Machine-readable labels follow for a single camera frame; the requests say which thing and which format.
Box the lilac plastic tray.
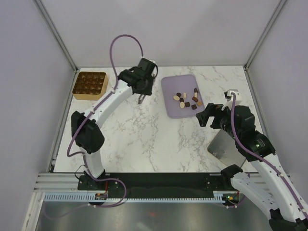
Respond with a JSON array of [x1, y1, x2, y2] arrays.
[[161, 74, 205, 119]]

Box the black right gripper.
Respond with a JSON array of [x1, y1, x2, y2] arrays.
[[195, 103, 241, 141]]

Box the steel slotted tongs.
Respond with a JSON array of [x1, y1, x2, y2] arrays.
[[137, 94, 146, 104]]

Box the left aluminium corner post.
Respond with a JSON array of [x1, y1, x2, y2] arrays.
[[33, 0, 78, 73]]

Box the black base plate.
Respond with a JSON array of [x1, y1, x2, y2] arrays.
[[77, 172, 235, 197]]

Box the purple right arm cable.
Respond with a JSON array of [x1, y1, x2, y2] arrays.
[[230, 91, 305, 212]]

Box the white slotted cable duct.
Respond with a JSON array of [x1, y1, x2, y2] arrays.
[[44, 192, 225, 203]]

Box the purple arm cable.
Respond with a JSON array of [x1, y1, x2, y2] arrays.
[[66, 35, 144, 207], [230, 91, 305, 212]]

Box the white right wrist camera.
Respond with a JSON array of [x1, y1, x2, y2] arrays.
[[222, 89, 242, 110]]

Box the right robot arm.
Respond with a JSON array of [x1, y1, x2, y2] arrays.
[[196, 103, 308, 231]]

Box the right aluminium corner post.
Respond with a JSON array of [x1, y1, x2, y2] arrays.
[[243, 0, 288, 70]]

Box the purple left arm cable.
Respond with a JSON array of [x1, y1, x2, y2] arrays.
[[66, 35, 144, 207]]

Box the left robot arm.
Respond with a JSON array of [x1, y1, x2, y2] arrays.
[[67, 58, 158, 190]]

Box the aluminium corner post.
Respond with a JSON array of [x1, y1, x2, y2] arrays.
[[33, 0, 78, 73], [243, 0, 288, 70]]

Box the steel tray lid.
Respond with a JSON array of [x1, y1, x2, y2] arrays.
[[207, 130, 245, 167]]

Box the aluminium frame rail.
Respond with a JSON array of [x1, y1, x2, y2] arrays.
[[33, 172, 82, 192]]

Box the gold chocolate box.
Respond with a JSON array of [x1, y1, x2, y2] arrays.
[[72, 71, 109, 101]]

